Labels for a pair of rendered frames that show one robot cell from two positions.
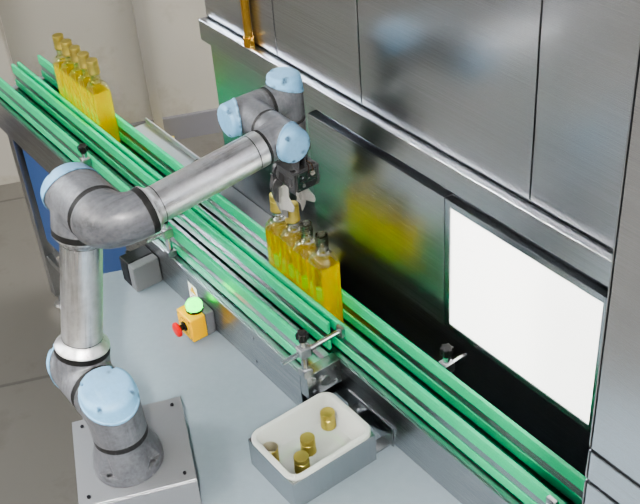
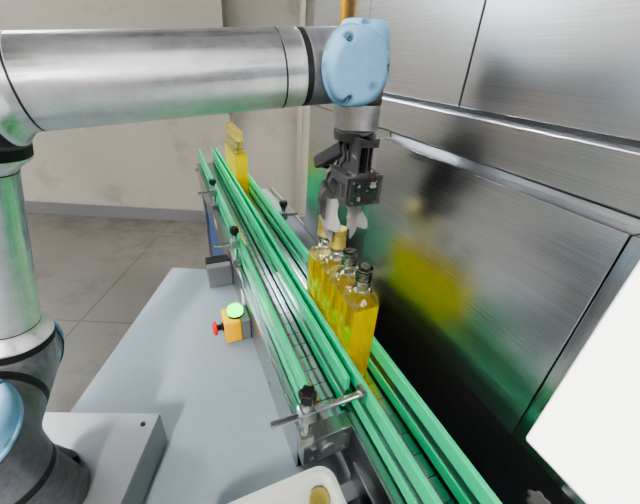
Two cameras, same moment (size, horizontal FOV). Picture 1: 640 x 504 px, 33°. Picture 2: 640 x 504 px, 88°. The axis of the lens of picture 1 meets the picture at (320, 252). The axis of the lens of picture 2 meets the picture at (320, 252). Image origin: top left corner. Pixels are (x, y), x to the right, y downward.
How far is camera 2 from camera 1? 180 cm
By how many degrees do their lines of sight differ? 10
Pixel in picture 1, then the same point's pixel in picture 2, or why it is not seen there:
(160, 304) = (221, 301)
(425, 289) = (493, 374)
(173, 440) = (106, 487)
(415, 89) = (613, 18)
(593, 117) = not seen: outside the picture
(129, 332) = (183, 318)
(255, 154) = (276, 51)
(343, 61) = (447, 47)
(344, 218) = (392, 260)
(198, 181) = (122, 49)
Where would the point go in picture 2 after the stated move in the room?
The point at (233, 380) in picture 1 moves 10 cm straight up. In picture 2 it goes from (241, 396) to (239, 367)
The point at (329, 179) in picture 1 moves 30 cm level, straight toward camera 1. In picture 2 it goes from (386, 215) to (380, 298)
